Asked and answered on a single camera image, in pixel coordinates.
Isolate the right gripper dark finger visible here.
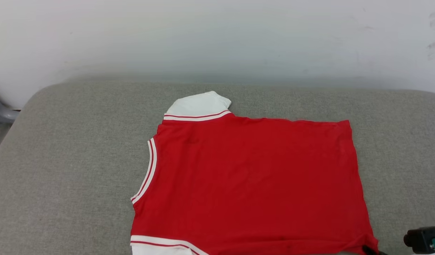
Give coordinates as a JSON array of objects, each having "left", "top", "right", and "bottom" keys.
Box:
[{"left": 362, "top": 245, "right": 388, "bottom": 255}]

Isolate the red and white basketball jersey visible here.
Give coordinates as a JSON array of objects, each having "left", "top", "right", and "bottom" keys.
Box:
[{"left": 130, "top": 91, "right": 380, "bottom": 255}]

